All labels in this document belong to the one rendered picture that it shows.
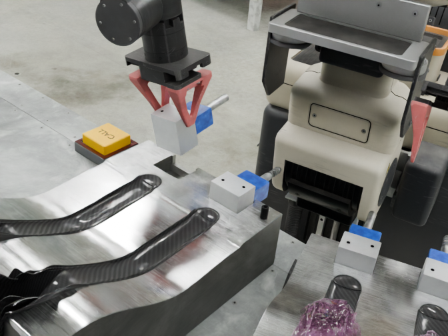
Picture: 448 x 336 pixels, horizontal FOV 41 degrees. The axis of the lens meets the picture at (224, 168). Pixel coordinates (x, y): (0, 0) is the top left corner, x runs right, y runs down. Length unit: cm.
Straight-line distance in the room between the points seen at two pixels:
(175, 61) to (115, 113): 212
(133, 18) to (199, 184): 27
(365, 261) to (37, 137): 63
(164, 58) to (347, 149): 50
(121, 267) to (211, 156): 189
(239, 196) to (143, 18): 26
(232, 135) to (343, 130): 162
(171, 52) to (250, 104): 229
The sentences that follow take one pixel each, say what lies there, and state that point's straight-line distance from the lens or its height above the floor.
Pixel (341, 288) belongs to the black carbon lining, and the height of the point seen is 85.
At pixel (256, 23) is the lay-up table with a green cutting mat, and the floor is 6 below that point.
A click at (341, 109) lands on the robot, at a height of 87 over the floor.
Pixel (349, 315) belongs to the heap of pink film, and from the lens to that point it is 67.
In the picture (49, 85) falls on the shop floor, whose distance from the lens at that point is 317.
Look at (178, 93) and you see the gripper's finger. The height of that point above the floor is 103.
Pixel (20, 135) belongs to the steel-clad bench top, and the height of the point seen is 80.
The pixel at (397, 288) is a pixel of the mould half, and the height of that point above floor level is 86.
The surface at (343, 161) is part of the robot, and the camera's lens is 115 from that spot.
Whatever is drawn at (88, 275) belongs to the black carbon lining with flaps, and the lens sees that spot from 68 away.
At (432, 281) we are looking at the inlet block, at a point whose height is 88.
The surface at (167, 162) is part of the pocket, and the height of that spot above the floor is 88.
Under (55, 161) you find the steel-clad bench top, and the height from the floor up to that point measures 80.
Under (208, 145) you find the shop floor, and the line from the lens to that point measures 266.
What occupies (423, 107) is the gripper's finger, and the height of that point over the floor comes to 106.
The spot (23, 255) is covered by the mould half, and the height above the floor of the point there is 93.
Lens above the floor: 137
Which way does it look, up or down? 33 degrees down
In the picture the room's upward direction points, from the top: 6 degrees clockwise
